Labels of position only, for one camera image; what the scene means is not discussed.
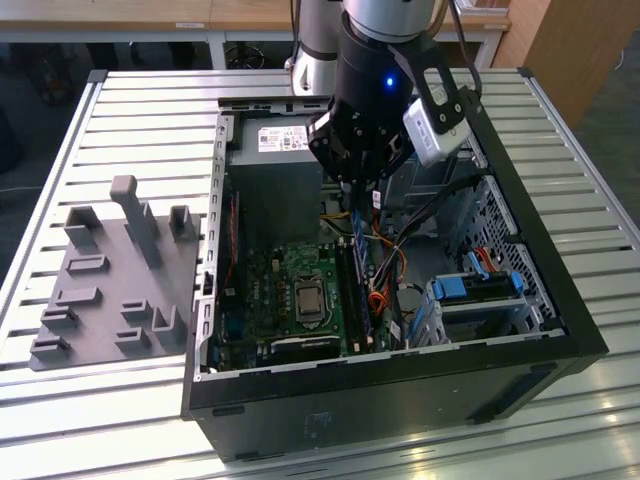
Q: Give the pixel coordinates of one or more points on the blue disk carrier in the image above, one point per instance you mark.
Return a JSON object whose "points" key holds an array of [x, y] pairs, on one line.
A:
{"points": [[450, 290]]}

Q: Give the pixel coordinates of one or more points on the black open PC case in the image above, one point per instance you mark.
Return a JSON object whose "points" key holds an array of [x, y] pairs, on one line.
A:
{"points": [[350, 400]]}

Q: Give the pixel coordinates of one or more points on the grey power supply unit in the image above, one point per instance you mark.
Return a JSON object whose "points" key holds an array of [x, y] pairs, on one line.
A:
{"points": [[275, 200]]}

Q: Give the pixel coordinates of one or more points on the wooden cabinet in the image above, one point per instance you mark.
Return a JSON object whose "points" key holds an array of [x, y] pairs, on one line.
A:
{"points": [[575, 50]]}

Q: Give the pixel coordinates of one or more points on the grey parts rack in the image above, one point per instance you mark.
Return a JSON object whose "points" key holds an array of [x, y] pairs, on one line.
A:
{"points": [[100, 310]]}

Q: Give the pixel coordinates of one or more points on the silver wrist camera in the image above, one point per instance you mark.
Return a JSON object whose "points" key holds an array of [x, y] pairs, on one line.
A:
{"points": [[430, 135]]}

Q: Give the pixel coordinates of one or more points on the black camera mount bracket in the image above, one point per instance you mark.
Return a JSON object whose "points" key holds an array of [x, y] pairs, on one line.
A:
{"points": [[425, 65]]}

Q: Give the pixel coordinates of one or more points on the black office chair base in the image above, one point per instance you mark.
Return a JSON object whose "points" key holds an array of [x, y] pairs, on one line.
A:
{"points": [[245, 55]]}

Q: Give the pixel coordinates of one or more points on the black RAM slot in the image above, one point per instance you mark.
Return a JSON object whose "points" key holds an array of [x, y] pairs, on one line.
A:
{"points": [[348, 295]]}

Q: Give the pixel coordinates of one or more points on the silver CPU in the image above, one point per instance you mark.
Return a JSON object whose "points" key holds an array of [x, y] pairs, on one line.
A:
{"points": [[310, 300]]}

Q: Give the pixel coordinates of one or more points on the wooden desk white frame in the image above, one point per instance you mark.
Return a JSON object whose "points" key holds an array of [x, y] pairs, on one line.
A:
{"points": [[100, 15]]}

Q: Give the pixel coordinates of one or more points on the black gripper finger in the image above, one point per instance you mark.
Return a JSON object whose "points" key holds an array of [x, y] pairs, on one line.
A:
{"points": [[327, 145], [392, 157]]}

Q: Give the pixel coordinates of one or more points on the grey metal disk bay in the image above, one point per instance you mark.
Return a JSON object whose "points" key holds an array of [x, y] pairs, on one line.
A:
{"points": [[430, 325]]}

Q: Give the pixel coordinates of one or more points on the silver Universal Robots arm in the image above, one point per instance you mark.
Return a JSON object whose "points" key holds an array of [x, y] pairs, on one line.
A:
{"points": [[385, 15]]}

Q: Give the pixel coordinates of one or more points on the green motherboard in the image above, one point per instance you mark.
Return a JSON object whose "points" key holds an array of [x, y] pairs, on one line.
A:
{"points": [[270, 280]]}

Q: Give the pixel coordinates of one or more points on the black graphics card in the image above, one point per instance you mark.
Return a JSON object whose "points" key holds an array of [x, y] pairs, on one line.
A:
{"points": [[305, 347]]}

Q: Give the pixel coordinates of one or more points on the grey metal drive cage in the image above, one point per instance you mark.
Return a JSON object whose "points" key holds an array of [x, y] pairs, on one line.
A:
{"points": [[425, 200]]}

